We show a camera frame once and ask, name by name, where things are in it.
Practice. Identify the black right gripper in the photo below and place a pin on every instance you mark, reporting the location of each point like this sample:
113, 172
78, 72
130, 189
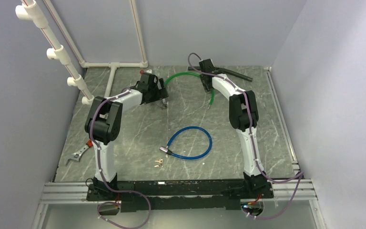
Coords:
207, 88

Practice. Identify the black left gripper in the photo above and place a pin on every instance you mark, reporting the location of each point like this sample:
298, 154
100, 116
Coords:
161, 94

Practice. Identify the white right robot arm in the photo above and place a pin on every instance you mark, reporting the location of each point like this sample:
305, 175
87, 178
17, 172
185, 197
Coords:
243, 117

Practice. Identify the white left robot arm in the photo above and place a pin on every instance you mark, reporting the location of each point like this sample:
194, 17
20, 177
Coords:
103, 123

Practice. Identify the black foam tube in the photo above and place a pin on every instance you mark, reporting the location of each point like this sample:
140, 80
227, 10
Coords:
220, 70

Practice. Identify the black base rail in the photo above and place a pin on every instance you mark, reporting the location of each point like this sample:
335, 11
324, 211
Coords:
179, 194

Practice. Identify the red handled adjustable wrench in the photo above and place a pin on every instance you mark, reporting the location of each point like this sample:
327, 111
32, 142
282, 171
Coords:
76, 156

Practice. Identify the aluminium extrusion frame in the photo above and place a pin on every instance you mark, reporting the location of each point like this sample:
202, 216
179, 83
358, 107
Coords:
298, 189

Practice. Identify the white PVC pipe frame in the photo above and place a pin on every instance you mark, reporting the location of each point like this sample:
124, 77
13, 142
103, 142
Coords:
29, 10

